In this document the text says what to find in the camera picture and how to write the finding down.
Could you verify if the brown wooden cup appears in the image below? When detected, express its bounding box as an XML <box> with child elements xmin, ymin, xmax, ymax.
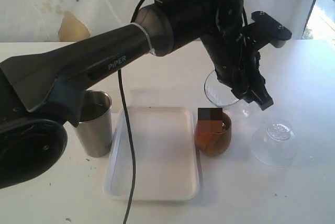
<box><xmin>194</xmin><ymin>107</ymin><xmax>232</xmax><ymax>156</ymax></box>

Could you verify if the clear plastic dome lid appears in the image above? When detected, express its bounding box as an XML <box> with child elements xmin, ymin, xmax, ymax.
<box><xmin>249</xmin><ymin>119</ymin><xmax>298</xmax><ymax>167</ymax></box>

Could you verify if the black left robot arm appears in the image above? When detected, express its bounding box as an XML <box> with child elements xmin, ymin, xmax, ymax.
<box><xmin>1</xmin><ymin>0</ymin><xmax>273</xmax><ymax>188</ymax></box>

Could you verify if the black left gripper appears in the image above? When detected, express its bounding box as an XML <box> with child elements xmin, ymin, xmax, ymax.
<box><xmin>201</xmin><ymin>32</ymin><xmax>274</xmax><ymax>110</ymax></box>

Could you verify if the stainless steel cup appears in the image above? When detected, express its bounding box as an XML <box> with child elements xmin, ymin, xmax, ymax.
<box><xmin>75</xmin><ymin>90</ymin><xmax>113</xmax><ymax>158</ymax></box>

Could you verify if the white rectangular tray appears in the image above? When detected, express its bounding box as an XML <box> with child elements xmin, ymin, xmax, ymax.
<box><xmin>104</xmin><ymin>107</ymin><xmax>199</xmax><ymax>201</ymax></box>

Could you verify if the clear plastic shaker cup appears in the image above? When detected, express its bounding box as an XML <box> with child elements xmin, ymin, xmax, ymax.
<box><xmin>204</xmin><ymin>70</ymin><xmax>258</xmax><ymax>118</ymax></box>

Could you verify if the black cable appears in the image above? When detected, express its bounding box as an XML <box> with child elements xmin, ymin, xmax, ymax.
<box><xmin>117</xmin><ymin>0</ymin><xmax>236</xmax><ymax>224</ymax></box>

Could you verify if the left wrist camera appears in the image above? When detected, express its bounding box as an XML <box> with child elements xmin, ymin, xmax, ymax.
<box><xmin>245</xmin><ymin>11</ymin><xmax>292</xmax><ymax>48</ymax></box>

